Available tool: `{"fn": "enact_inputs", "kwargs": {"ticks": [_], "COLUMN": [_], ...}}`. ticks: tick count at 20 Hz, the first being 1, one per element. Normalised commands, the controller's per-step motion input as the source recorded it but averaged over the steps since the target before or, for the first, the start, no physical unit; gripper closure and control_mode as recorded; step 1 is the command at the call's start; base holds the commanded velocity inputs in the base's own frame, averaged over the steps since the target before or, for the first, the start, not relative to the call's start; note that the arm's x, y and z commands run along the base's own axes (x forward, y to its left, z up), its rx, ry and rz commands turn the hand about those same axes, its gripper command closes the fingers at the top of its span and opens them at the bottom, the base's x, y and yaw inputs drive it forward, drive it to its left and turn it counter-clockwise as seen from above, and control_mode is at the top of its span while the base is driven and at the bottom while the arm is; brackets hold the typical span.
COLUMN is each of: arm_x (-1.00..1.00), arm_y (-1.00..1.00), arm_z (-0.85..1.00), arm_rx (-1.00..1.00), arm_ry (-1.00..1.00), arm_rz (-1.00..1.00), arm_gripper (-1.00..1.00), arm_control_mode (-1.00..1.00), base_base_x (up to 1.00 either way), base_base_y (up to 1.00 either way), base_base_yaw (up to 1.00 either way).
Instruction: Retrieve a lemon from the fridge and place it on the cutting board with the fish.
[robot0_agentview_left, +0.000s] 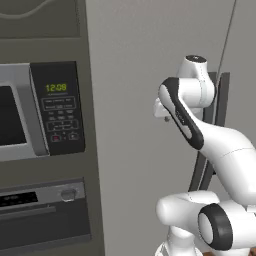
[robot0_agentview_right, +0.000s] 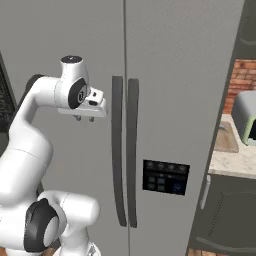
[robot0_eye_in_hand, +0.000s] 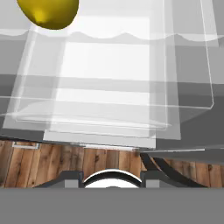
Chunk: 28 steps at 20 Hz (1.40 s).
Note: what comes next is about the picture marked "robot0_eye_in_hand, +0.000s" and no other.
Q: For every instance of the yellow lemon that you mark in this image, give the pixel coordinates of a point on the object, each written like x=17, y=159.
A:
x=54, y=13

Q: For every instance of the clear wavy-edged fridge shelf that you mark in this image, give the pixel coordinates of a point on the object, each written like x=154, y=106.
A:
x=186, y=36

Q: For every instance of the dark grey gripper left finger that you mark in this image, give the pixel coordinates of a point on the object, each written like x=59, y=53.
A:
x=71, y=176

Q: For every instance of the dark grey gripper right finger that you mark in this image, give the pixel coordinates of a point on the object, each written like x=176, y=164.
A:
x=151, y=175

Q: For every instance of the white and black round object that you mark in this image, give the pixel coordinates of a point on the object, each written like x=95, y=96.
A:
x=112, y=178

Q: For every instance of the grey fridge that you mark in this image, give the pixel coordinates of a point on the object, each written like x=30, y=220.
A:
x=195, y=131

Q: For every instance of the clear fridge drawer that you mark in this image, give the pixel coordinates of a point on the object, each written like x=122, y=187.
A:
x=105, y=96

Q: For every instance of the black curved bar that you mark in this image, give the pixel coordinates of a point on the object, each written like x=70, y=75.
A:
x=175, y=172

